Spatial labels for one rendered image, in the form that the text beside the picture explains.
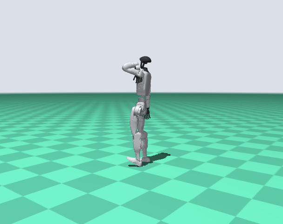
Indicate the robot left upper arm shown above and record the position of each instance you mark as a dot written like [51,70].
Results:
[138,73]

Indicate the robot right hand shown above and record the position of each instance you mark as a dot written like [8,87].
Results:
[147,114]

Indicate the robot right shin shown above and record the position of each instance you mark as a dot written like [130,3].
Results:
[144,146]

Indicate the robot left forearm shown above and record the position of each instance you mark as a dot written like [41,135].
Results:
[132,65]

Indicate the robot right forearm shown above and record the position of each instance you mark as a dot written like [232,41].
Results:
[147,100]

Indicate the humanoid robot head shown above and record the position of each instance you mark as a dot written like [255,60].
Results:
[144,60]

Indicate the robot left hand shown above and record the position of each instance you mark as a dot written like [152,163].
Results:
[137,78]

